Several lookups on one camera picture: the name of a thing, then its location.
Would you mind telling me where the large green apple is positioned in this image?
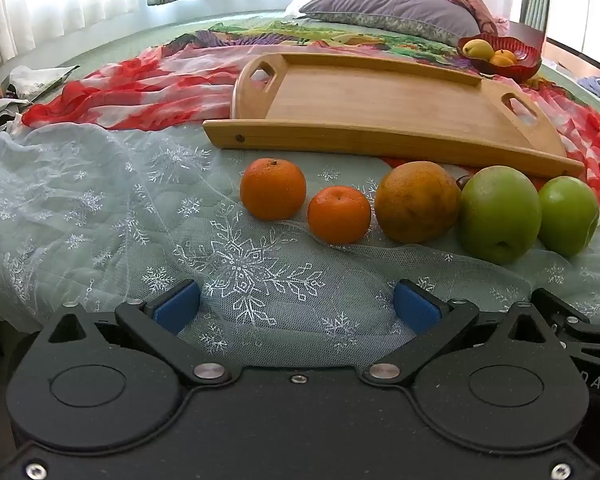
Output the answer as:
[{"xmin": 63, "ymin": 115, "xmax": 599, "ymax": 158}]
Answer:
[{"xmin": 456, "ymin": 165, "xmax": 543, "ymax": 266}]

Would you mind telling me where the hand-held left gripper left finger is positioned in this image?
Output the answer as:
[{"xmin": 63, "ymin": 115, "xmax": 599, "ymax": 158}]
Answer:
[{"xmin": 40, "ymin": 280, "xmax": 233, "ymax": 386}]

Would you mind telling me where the green bedspread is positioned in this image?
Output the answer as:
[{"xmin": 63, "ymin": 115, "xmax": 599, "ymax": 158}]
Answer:
[{"xmin": 0, "ymin": 9, "xmax": 600, "ymax": 171}]

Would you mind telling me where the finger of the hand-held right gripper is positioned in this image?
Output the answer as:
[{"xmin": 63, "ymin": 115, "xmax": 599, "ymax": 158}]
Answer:
[{"xmin": 530, "ymin": 287, "xmax": 600, "ymax": 346}]

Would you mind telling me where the crumpled newspaper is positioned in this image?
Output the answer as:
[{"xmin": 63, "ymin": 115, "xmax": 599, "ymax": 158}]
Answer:
[{"xmin": 0, "ymin": 64, "xmax": 81, "ymax": 161}]

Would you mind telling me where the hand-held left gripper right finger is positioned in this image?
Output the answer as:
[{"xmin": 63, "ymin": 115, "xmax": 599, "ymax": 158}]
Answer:
[{"xmin": 362, "ymin": 279, "xmax": 556, "ymax": 386}]

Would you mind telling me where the small tangerine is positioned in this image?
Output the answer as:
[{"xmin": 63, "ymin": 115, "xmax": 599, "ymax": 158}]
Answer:
[{"xmin": 307, "ymin": 185, "xmax": 372, "ymax": 245}]

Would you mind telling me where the brown wooden furniture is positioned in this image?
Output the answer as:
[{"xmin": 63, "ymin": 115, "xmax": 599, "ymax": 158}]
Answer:
[{"xmin": 505, "ymin": 20, "xmax": 547, "ymax": 46}]

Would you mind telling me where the large tangerine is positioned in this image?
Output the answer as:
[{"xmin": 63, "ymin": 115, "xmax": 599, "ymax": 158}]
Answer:
[{"xmin": 239, "ymin": 158, "xmax": 307, "ymax": 221}]

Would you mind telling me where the wooden tray with handles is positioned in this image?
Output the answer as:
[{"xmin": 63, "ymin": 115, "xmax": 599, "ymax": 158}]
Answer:
[{"xmin": 202, "ymin": 52, "xmax": 586, "ymax": 179}]

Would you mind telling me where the purple pillow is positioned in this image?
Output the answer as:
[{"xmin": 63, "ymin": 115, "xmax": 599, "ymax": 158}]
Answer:
[{"xmin": 298, "ymin": 0, "xmax": 481, "ymax": 47}]

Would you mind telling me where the red and white scarf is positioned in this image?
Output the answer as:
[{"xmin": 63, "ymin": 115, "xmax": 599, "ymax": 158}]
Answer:
[{"xmin": 21, "ymin": 42, "xmax": 600, "ymax": 211}]

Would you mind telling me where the white pillow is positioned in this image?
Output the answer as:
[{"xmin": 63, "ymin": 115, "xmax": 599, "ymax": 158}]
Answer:
[{"xmin": 284, "ymin": 0, "xmax": 326, "ymax": 18}]

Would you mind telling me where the large brownish orange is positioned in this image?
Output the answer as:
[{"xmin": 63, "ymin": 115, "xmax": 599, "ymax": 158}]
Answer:
[{"xmin": 374, "ymin": 161, "xmax": 462, "ymax": 244}]

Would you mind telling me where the colourful printed scarf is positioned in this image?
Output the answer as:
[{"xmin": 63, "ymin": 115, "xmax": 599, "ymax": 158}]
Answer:
[{"xmin": 166, "ymin": 16, "xmax": 548, "ymax": 83}]

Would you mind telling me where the white snowflake lace cloth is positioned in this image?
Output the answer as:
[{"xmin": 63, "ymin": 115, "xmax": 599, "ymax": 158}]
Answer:
[{"xmin": 0, "ymin": 122, "xmax": 600, "ymax": 356}]

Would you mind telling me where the red glass bowl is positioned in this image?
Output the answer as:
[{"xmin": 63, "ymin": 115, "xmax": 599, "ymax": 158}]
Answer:
[{"xmin": 456, "ymin": 33, "xmax": 543, "ymax": 81}]

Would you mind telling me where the yellow pear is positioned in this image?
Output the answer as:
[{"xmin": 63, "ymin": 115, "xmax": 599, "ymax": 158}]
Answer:
[{"xmin": 462, "ymin": 39, "xmax": 496, "ymax": 62}]

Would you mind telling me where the small green apple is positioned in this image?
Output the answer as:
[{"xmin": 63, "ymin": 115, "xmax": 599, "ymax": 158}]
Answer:
[{"xmin": 537, "ymin": 176, "xmax": 600, "ymax": 258}]

